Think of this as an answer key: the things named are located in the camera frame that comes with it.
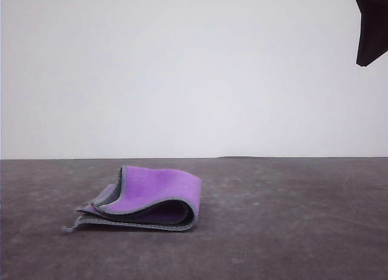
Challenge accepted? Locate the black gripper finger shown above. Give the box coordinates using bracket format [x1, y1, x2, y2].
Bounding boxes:
[355, 0, 388, 68]

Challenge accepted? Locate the purple towel with grey hem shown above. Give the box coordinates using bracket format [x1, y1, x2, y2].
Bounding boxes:
[62, 165, 202, 235]

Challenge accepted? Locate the grey table cloth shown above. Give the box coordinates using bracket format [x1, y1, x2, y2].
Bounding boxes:
[0, 155, 388, 280]

